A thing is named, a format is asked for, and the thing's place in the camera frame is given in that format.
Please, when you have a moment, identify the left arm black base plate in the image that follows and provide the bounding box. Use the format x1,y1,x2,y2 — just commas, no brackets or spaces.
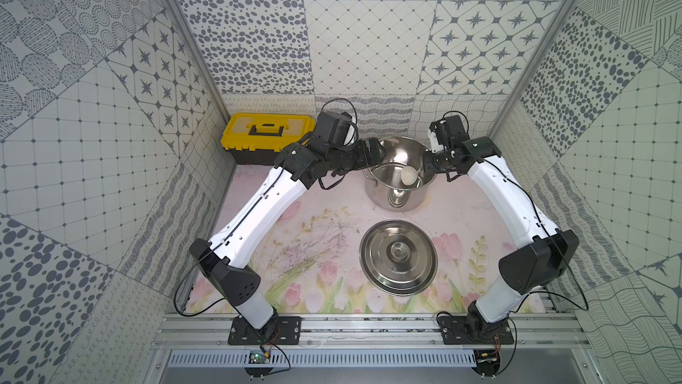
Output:
228,314,302,346

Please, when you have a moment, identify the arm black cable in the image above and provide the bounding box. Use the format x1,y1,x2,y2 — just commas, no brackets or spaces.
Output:
478,159,590,313
172,255,230,317

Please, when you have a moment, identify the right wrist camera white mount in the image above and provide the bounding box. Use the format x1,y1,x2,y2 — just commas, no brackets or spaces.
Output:
428,110,470,153

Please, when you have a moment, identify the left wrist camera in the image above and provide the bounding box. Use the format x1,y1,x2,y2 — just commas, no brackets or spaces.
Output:
312,112,353,147

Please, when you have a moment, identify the cream spoon with grey handle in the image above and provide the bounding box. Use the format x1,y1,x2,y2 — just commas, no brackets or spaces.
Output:
401,166,427,188

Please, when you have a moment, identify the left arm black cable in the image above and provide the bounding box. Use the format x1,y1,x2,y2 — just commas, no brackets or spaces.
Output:
172,255,230,317

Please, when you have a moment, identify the yellow black toolbox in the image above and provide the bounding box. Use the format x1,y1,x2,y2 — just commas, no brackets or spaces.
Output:
220,113,315,167

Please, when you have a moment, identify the stainless steel pot lid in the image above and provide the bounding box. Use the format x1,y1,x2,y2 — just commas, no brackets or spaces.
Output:
359,220,438,296

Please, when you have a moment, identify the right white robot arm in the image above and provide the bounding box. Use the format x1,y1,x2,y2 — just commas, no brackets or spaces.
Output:
423,134,579,339

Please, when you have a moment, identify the right small circuit board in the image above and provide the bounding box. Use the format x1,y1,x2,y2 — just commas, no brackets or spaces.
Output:
472,350,501,378

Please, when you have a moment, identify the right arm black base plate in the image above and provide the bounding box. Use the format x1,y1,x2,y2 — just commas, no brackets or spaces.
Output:
436,312,515,346

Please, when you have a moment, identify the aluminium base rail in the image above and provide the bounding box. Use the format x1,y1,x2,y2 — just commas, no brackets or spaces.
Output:
151,313,589,350

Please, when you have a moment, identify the green circuit board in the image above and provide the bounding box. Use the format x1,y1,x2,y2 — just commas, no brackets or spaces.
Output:
249,350,270,364

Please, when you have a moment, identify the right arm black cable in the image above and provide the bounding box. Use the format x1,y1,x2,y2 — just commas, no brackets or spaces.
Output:
478,159,590,313

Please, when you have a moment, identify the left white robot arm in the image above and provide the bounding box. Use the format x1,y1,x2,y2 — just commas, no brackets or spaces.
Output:
189,137,386,335

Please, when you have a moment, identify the white perforated vent strip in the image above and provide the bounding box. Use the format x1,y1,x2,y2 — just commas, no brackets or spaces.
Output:
167,348,474,368

